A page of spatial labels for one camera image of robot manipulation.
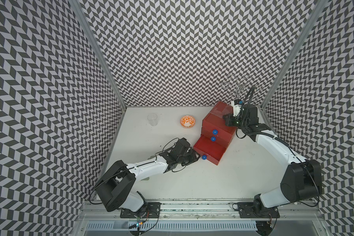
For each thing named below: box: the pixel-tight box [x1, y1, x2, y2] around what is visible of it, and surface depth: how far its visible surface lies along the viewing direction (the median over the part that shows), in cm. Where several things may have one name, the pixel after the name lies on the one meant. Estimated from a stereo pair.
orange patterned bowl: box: [179, 115, 197, 129], surface depth 107 cm
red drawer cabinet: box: [192, 101, 237, 162], surface depth 88 cm
